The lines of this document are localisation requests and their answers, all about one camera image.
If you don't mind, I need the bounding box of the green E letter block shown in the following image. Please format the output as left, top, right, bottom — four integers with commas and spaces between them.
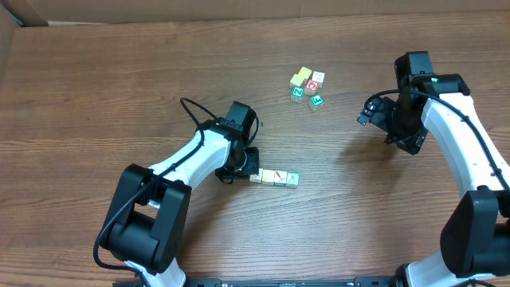
308, 94, 324, 112

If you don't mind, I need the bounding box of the yellow block far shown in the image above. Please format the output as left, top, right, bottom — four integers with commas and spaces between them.
298, 66, 313, 81

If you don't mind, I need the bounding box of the yellow lone block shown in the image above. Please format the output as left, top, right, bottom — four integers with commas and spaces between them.
261, 169, 276, 186

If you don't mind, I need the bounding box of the white leaf picture block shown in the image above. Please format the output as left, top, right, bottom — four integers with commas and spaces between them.
249, 168, 263, 183

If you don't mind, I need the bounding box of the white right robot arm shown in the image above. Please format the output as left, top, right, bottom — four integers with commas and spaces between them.
357, 51, 509, 286

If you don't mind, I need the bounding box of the green Z letter block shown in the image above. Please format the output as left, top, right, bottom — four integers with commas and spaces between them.
290, 87, 304, 103

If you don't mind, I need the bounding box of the plain white wooden block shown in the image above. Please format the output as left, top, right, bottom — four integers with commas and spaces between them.
311, 71, 325, 88

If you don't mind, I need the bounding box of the green A letter block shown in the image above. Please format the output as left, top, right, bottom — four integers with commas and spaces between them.
285, 172, 300, 188

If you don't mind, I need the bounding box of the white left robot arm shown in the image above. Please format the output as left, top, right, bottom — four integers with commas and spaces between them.
92, 101, 260, 286

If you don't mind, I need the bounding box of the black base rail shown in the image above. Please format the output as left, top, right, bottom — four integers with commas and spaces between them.
112, 275, 407, 287

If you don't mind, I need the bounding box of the red letter block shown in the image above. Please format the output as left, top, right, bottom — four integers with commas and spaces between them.
304, 80, 319, 96

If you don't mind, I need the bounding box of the white feather picture block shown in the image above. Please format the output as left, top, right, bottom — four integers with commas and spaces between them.
273, 171, 288, 187

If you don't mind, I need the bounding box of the yellow block near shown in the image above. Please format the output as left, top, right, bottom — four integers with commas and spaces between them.
289, 74, 305, 88

